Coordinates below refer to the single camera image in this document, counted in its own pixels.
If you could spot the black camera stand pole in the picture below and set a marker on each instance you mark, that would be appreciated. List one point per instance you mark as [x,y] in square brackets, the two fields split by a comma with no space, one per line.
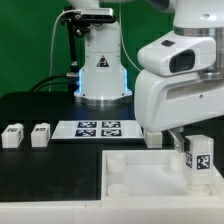
[74,67]

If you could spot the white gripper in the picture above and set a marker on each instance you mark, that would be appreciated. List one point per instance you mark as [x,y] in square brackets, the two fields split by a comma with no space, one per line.
[170,92]

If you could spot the white square tabletop tray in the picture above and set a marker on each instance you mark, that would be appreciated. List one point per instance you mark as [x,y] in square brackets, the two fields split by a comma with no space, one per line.
[143,174]

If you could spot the white front barrier rail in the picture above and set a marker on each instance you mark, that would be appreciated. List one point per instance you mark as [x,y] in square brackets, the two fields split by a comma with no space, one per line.
[155,210]

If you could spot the white sheet with markers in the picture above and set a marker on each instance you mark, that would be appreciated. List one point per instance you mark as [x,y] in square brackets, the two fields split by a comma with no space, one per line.
[97,129]

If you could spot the black camera on stand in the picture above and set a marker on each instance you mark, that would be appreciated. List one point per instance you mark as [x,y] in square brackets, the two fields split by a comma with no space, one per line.
[81,19]

